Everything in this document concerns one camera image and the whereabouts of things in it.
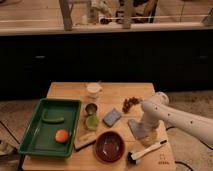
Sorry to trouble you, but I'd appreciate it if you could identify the brown grape bunch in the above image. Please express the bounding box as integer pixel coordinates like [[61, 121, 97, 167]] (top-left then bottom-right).
[[122, 97, 142, 113]]

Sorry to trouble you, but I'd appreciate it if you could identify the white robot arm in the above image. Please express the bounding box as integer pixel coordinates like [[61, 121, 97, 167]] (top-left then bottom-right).
[[139, 92, 213, 147]]

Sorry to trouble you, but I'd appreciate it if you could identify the white paper cup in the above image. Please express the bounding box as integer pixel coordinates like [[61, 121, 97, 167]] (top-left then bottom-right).
[[86, 83, 102, 98]]

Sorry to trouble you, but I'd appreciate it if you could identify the black floor cable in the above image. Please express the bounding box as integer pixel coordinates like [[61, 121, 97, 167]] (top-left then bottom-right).
[[165, 125, 213, 171]]

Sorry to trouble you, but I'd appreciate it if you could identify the blue sponge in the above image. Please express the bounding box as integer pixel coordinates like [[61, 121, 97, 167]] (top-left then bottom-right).
[[103, 108, 121, 127]]

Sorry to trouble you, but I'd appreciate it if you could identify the dark red bowl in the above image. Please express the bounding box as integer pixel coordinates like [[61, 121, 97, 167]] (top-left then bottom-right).
[[94, 131, 125, 163]]

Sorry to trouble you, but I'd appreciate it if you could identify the grey towel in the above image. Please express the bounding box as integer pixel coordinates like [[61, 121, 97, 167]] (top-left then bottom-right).
[[128, 119, 146, 139]]

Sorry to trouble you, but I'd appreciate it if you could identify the green cucumber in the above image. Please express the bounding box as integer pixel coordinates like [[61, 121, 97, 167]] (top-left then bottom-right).
[[42, 117, 65, 124]]

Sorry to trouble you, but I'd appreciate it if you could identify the orange fruit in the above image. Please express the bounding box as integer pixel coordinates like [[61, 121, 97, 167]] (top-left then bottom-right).
[[55, 129, 69, 143]]

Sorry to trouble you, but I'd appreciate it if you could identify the small green cup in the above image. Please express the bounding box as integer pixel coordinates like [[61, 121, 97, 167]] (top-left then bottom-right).
[[85, 115, 99, 131]]

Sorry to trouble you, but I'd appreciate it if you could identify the green plastic tray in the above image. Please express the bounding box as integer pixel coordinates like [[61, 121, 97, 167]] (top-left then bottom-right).
[[18, 98, 81, 158]]

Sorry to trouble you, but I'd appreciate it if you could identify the wooden block scraper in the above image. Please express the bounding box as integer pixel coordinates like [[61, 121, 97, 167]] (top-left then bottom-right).
[[74, 132, 97, 151]]

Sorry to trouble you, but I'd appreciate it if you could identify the small metal cup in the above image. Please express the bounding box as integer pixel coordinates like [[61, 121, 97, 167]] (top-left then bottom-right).
[[85, 103, 98, 115]]

